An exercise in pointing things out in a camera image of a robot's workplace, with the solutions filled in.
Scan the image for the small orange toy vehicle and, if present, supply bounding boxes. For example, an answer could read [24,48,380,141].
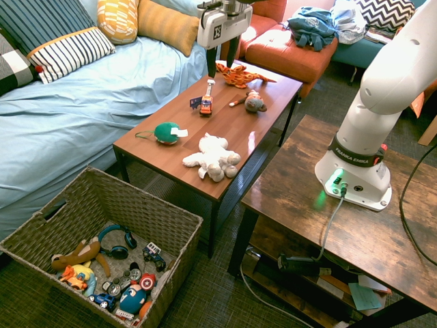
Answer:
[59,265,88,292]

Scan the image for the small blue toy car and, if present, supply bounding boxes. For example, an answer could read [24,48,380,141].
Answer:
[88,292,117,313]

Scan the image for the yellow blue plush toy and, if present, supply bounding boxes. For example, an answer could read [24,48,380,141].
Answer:
[55,262,98,298]

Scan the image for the light blue white garment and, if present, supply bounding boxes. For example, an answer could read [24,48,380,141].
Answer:
[328,0,369,46]

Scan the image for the dark blue striped pillow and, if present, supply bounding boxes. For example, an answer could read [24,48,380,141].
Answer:
[0,0,98,57]

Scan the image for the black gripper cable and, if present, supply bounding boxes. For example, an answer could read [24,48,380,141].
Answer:
[197,1,223,29]

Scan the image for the yellow white patterned pillow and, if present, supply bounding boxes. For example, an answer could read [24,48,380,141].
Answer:
[96,0,141,46]

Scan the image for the teal paper sheet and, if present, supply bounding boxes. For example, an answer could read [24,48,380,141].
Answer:
[348,282,383,312]

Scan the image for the Captain America plush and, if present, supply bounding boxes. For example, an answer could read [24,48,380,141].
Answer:
[118,284,149,315]

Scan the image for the white floor cable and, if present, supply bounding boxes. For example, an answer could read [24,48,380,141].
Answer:
[238,251,317,328]

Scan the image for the white gripper body with marker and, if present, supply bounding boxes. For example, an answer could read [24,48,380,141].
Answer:
[197,1,254,50]

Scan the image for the sock monkey plush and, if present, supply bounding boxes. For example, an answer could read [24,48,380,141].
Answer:
[228,89,268,115]

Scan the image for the green round plush toy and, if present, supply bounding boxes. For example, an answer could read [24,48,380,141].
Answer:
[135,121,190,146]

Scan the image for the black power brick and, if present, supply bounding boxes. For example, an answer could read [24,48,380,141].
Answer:
[277,253,333,278]

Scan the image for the light wooden furniture piece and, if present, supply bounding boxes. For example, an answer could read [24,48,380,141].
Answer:
[417,113,437,148]

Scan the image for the red toy fire truck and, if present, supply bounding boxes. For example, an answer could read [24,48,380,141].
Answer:
[113,308,142,327]

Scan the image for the blue toy monster truck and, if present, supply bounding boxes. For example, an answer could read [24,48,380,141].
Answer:
[141,241,167,273]

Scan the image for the orange toy tow truck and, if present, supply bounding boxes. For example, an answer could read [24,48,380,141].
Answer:
[189,79,216,118]

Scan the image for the orange dinosaur plush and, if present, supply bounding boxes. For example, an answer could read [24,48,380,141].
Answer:
[215,61,278,90]

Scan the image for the bed with light blue sheet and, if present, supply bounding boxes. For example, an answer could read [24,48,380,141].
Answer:
[0,0,223,241]

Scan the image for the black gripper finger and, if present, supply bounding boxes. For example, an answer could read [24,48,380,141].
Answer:
[206,46,218,79]
[225,36,240,68]

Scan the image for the grey game controller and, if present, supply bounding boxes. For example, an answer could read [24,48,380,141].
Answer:
[101,267,143,299]

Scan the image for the woven wicker basket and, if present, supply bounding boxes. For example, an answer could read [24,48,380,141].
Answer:
[0,166,204,328]

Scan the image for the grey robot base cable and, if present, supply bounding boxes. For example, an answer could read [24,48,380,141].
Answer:
[313,182,348,263]

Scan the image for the orange ball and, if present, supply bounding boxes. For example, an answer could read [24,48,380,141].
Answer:
[139,300,154,320]

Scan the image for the white navy striped pillow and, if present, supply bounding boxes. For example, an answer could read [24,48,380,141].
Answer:
[27,26,117,85]

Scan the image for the rustic dark wood table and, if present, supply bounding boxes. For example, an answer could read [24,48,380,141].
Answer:
[227,114,437,328]

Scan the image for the thick black cable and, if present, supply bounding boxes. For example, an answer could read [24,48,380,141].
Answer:
[398,143,437,268]

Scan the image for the orange ottoman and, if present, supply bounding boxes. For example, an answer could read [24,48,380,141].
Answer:
[244,23,339,100]

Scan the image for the white plush dog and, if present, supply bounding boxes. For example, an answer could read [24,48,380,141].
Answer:
[181,132,242,183]

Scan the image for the brown plush dog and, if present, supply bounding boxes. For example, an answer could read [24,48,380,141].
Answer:
[51,238,112,279]

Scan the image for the mustard yellow pillow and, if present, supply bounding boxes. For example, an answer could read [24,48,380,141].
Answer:
[137,0,201,58]

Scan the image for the red blue star shield toy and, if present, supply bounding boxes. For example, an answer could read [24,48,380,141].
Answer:
[139,273,158,292]

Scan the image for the blue black headphones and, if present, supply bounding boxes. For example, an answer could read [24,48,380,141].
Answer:
[98,223,139,261]

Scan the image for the red-brown wooden coffee table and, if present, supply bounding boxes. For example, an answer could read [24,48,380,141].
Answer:
[112,57,305,259]

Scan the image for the orange armchair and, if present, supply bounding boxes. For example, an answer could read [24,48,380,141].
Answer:
[220,0,288,63]

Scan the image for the teal garment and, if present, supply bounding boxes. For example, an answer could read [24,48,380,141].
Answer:
[287,7,339,53]

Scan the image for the black white chevron pillow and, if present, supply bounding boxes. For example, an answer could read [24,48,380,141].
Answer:
[354,0,418,33]

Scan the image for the black white checked pillow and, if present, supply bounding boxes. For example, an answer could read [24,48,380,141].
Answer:
[0,32,44,97]

